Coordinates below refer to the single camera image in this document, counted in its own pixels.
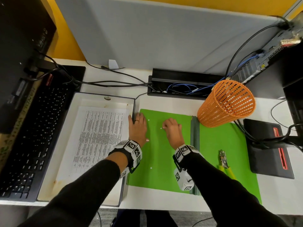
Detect person's right hand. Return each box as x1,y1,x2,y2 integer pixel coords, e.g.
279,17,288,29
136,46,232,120
162,117,185,150

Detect person's left hand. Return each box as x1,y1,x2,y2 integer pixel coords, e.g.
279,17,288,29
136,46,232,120
128,113,150,147

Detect green folder with dark spine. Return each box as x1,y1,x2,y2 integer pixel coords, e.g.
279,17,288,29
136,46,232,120
127,108,263,205

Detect stack of printed papers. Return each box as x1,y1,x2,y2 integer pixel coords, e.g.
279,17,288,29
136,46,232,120
54,106,129,185

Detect white tray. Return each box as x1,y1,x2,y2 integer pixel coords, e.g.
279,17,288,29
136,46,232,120
37,92,136,208

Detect yellow-handled staple remover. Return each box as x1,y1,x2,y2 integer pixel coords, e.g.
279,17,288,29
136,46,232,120
217,149,237,180

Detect person's right forearm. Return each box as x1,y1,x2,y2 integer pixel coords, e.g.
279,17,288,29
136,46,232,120
182,151,288,227

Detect person's left forearm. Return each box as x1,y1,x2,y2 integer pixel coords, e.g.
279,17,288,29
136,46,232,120
18,151,129,227

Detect person's legs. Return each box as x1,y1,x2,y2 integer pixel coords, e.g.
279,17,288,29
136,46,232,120
111,208,179,227

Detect orange mesh basket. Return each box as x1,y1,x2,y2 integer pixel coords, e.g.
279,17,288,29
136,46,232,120
197,79,257,128

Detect plain black monitor stand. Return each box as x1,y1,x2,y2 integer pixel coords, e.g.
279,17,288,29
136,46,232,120
23,56,86,92

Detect black monitor stand red stripe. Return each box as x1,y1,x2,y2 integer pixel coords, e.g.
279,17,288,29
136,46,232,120
243,118,303,180

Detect black keyboard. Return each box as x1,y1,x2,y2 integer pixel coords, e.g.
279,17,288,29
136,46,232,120
0,79,76,202

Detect black desktop computer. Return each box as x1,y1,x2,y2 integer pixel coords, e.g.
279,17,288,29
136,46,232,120
233,10,303,100

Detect black monitor with vented back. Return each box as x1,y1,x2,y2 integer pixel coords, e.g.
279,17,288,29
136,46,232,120
283,79,303,149

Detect black monitor without stripe stand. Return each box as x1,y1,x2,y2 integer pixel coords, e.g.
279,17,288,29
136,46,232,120
0,0,57,135

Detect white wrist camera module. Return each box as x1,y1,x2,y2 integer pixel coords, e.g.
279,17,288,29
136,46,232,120
174,167,195,192
119,166,131,179

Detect thick black monitor cable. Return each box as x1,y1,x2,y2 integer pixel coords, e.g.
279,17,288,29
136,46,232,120
56,63,153,89

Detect thin black cable with plug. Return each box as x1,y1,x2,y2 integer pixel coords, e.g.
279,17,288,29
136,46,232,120
85,60,152,87

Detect black cable box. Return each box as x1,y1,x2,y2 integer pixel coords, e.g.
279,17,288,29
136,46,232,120
147,68,227,100

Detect bundle of black monitor cables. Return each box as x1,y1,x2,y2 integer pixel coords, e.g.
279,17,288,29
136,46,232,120
233,119,303,152

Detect thin black looped cable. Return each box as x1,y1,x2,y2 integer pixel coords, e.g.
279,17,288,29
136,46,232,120
270,99,296,131

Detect blue network cable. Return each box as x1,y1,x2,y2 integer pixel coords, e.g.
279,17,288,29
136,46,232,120
165,52,264,95

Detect black computer power cable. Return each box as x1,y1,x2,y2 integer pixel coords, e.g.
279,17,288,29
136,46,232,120
224,15,292,78

